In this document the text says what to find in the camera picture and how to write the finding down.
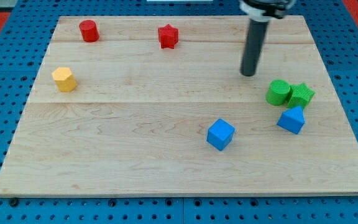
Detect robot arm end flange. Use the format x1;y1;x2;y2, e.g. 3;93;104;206
239;0;296;22

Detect blue cube block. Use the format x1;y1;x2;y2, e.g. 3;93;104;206
206;118;235;151

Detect red star block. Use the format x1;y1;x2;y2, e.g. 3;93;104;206
158;24;179;49

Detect green star block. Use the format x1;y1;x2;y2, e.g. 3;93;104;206
287;83;315;109

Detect light wooden board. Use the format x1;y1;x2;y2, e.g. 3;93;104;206
0;16;358;198

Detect green cylinder block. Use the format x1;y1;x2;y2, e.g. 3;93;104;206
265;80;290;106

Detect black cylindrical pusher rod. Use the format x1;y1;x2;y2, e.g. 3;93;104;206
240;19;269;77

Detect blue triangular prism block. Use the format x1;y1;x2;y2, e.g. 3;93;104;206
277;106;305;134

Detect yellow hexagonal prism block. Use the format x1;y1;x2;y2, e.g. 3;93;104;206
52;67;77;92

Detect red cylinder block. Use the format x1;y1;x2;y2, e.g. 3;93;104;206
79;20;99;42

